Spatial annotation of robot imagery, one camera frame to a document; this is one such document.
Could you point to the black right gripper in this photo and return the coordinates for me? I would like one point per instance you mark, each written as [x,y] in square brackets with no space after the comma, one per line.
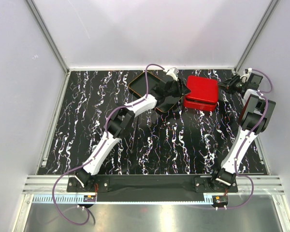
[227,85]

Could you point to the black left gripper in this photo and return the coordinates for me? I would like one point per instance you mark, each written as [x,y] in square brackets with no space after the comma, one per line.
[181,88]

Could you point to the red chocolate box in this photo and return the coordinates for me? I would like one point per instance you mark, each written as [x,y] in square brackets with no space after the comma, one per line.
[199,105]

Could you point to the red box lid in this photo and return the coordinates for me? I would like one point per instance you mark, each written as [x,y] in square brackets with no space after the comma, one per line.
[202,90]

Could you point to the metal tweezers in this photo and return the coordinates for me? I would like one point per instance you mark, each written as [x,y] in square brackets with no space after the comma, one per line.
[130,147]

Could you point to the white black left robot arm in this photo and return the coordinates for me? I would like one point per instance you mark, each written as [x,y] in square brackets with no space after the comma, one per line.
[119,122]

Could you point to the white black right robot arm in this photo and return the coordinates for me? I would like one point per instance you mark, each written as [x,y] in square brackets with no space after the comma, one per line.
[253,120]

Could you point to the dark green gold-rimmed tray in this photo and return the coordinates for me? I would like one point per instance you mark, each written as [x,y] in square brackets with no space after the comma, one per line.
[138,88]

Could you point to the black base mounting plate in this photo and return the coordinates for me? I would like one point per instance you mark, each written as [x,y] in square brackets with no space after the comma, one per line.
[156,189]

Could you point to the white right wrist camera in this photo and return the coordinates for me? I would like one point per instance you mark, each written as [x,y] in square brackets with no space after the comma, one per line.
[246,74]

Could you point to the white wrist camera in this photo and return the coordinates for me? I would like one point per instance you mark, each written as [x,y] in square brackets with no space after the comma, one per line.
[173,72]
[246,74]

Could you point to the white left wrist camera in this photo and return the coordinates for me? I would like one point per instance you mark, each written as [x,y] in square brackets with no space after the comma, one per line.
[173,72]

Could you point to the aluminium frame post right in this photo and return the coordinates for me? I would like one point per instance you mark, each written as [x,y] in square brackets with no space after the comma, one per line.
[257,32]

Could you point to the aluminium frame post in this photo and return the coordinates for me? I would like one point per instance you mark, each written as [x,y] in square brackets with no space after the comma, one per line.
[43,28]
[257,32]

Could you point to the aluminium frame post left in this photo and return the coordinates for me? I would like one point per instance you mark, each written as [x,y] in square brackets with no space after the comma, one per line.
[43,28]

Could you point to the aluminium front rail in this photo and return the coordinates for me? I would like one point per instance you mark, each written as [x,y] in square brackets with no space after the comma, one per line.
[43,187]

